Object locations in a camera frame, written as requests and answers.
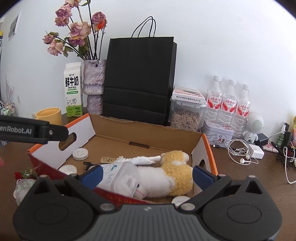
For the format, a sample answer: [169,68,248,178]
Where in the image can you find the white round lid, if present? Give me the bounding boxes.
[171,196,190,207]

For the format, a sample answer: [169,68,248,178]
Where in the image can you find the yellow white plush toy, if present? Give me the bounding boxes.
[133,151,193,200]

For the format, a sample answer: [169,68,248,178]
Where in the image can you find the clear plastic wipes pack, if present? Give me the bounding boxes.
[97,162,139,197]

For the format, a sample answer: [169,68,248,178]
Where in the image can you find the pale green mesh ball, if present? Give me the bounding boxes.
[13,179,36,205]

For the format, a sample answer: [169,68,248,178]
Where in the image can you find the white tissue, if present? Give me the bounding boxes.
[114,156,161,166]

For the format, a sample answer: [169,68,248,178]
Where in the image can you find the small white round device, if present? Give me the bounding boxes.
[72,148,89,161]

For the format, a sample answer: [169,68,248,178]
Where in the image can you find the yellow ceramic mug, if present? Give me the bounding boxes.
[35,108,62,126]

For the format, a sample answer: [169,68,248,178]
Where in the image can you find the red pumpkin cardboard box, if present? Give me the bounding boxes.
[28,112,218,205]

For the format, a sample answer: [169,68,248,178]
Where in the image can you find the small red rose decoration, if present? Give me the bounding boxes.
[14,168,38,180]

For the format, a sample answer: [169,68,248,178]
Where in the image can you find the white illustrated tin box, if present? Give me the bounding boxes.
[201,120,234,148]

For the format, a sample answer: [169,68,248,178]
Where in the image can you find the white charger block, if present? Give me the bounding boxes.
[248,144,264,160]

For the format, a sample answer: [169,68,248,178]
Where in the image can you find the black power adapter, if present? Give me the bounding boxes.
[256,133,268,147]

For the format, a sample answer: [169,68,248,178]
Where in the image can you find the middle water bottle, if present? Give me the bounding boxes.
[218,79,237,125]

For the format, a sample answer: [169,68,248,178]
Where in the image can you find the water bottle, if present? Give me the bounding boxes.
[231,84,251,138]
[218,79,237,125]
[203,75,223,121]

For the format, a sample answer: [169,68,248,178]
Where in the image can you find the right water bottle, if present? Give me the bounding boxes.
[231,84,251,138]

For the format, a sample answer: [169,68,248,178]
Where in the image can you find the left water bottle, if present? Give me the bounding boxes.
[203,75,223,121]

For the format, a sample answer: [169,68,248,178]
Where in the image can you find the clear seed storage container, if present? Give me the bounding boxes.
[170,98,206,132]

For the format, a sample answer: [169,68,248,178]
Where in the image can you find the white robot figurine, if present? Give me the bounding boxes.
[242,113,264,143]

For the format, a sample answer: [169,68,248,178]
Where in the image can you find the white green milk carton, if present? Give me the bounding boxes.
[64,62,83,117]

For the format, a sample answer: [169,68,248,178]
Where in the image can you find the purple textured vase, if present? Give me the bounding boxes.
[83,59,106,115]

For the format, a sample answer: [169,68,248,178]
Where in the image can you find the white flat box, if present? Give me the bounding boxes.
[171,87,206,105]

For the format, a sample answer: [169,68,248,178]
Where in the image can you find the colourful snack packet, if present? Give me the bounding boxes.
[292,116,296,142]

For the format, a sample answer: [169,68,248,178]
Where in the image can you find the dried pink rose bouquet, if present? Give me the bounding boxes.
[42,1,107,61]

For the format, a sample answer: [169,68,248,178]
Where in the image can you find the black paper shopping bag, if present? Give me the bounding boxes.
[102,16,177,126]

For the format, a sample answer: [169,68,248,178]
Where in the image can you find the wire rack with toiletries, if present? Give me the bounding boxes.
[0,101,16,116]

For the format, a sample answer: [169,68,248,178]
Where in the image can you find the white wired earphones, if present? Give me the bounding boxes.
[225,138,259,166]

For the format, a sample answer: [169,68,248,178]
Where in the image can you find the white charging cable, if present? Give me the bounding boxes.
[265,129,296,185]

